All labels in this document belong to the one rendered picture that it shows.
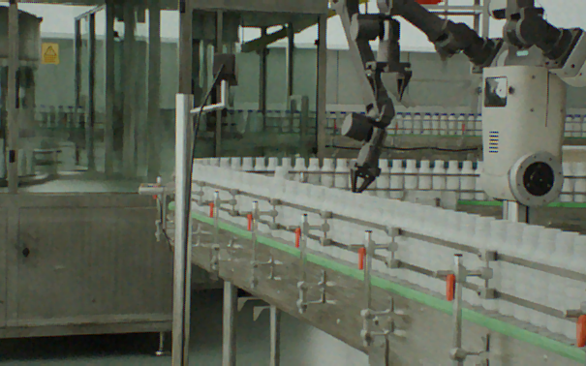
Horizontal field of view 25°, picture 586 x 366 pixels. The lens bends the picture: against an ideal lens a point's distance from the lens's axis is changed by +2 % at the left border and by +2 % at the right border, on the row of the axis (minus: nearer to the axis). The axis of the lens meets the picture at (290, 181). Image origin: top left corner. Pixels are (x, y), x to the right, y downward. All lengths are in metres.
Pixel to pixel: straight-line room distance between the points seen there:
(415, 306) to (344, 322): 0.43
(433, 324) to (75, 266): 4.66
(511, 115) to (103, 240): 3.83
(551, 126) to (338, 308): 0.92
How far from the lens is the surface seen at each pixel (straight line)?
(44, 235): 7.02
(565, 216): 5.60
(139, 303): 7.14
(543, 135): 3.64
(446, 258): 2.54
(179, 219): 2.67
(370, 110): 3.67
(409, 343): 2.66
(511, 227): 2.33
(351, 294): 2.98
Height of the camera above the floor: 1.35
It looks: 3 degrees down
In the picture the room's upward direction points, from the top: 1 degrees clockwise
